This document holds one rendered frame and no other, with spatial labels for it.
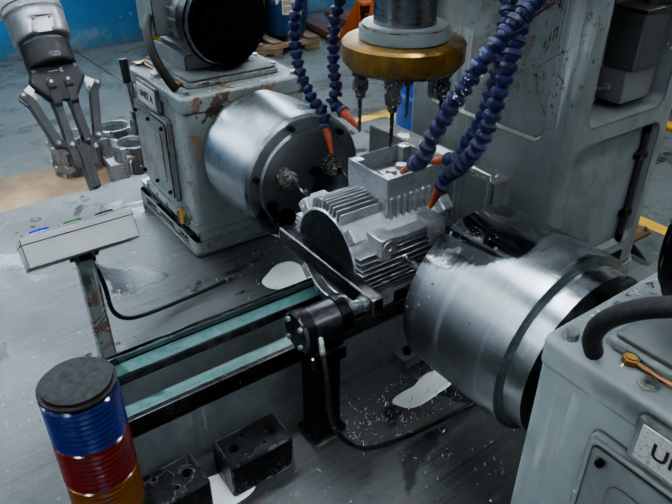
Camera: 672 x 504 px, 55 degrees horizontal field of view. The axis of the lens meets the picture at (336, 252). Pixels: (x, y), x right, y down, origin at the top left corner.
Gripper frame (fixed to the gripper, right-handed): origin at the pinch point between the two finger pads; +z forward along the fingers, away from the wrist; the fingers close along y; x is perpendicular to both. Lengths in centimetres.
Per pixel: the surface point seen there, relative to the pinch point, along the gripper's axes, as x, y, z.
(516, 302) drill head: -54, 28, 35
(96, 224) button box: -3.6, -2.5, 9.4
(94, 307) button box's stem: 4.8, -5.6, 21.6
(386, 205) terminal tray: -26.3, 34.5, 20.7
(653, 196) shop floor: 105, 292, 68
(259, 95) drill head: 3.9, 35.5, -6.3
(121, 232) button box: -3.5, 0.7, 11.6
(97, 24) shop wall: 493, 155, -206
